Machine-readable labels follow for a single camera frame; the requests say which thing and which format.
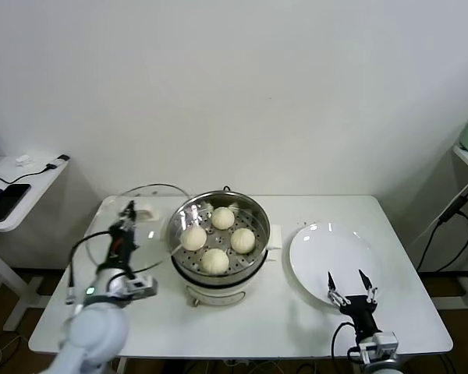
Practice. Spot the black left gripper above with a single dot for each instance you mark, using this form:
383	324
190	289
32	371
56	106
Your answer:
121	249

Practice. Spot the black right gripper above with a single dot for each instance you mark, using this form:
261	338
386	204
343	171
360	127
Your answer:
360	311

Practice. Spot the round glass pot lid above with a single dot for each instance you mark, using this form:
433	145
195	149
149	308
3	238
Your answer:
146	214

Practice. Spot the white steamed baozi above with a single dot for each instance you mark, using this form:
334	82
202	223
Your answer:
215	262
223	218
193	238
243	240

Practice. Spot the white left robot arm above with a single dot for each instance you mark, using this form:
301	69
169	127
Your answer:
97	335

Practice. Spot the stainless steel steamer basket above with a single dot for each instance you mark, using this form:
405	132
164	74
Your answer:
253	216

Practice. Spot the white round plate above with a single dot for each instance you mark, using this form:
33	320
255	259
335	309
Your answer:
335	257

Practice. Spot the black and white adapter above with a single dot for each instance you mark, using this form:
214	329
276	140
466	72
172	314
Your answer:
62	158

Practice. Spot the white electric cooker base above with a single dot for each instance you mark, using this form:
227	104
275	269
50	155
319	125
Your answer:
214	296

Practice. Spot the black smartphone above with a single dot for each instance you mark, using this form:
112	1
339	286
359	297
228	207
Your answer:
9	200

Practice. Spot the small white desk object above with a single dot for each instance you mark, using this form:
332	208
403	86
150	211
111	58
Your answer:
22	160

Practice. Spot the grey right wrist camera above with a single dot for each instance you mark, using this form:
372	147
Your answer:
378	342

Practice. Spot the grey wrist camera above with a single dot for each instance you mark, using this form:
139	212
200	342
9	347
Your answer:
142	286
378	342

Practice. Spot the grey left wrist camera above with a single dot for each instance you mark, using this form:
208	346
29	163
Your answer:
142	286

